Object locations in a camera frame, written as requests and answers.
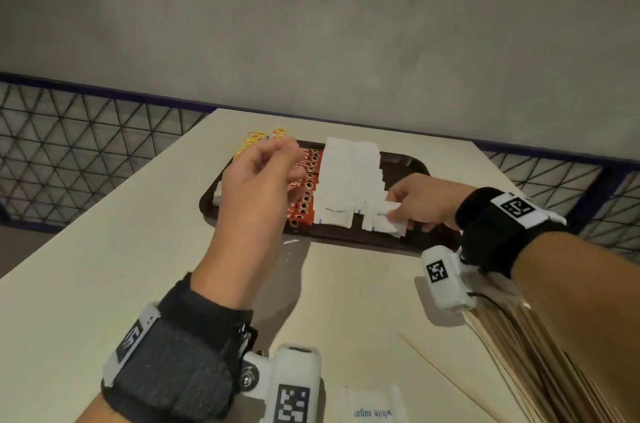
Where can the person's right hand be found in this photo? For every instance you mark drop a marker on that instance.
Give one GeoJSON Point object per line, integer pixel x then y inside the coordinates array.
{"type": "Point", "coordinates": [430, 200]}

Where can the person's left hand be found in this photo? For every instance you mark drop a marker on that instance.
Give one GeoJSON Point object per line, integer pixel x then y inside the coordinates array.
{"type": "Point", "coordinates": [250, 217]}

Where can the white sugar packet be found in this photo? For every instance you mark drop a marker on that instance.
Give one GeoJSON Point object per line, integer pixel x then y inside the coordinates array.
{"type": "Point", "coordinates": [399, 229]}
{"type": "Point", "coordinates": [372, 410]}
{"type": "Point", "coordinates": [375, 220]}

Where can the brown plastic tray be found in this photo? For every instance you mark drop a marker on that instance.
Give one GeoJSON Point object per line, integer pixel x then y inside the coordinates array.
{"type": "Point", "coordinates": [430, 242]}

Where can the row of red Nescafe sachets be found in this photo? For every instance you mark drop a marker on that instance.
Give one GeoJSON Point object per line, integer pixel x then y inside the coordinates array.
{"type": "Point", "coordinates": [305, 210]}

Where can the row of white sugar packets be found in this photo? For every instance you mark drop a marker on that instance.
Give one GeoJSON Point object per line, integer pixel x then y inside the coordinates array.
{"type": "Point", "coordinates": [367, 172]}
{"type": "Point", "coordinates": [335, 172]}

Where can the pile of wooden stirrers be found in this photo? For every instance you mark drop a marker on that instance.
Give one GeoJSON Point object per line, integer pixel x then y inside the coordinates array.
{"type": "Point", "coordinates": [530, 367]}

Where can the person's right forearm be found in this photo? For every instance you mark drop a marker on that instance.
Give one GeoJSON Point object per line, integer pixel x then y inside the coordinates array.
{"type": "Point", "coordinates": [585, 307]}

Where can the person's left forearm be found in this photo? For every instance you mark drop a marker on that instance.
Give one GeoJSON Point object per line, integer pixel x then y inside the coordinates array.
{"type": "Point", "coordinates": [100, 412]}

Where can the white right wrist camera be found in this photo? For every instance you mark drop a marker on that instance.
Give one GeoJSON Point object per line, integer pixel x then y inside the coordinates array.
{"type": "Point", "coordinates": [447, 282]}

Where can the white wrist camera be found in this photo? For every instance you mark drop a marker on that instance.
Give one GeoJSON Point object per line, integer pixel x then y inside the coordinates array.
{"type": "Point", "coordinates": [447, 282]}
{"type": "Point", "coordinates": [295, 382]}

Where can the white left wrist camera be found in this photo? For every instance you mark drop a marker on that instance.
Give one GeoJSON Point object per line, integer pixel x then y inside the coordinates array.
{"type": "Point", "coordinates": [295, 382]}

